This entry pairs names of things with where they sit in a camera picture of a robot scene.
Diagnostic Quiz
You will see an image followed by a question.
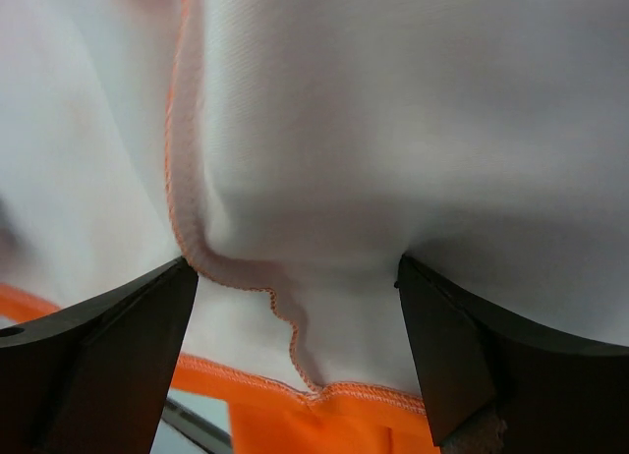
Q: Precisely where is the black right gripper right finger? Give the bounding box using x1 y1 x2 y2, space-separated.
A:
396 256 628 453

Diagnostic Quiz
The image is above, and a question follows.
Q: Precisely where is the orange jacket with pink lining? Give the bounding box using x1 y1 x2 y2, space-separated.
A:
1 0 628 453

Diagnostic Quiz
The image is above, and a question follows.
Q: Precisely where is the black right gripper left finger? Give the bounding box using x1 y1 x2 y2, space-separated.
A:
1 257 198 453

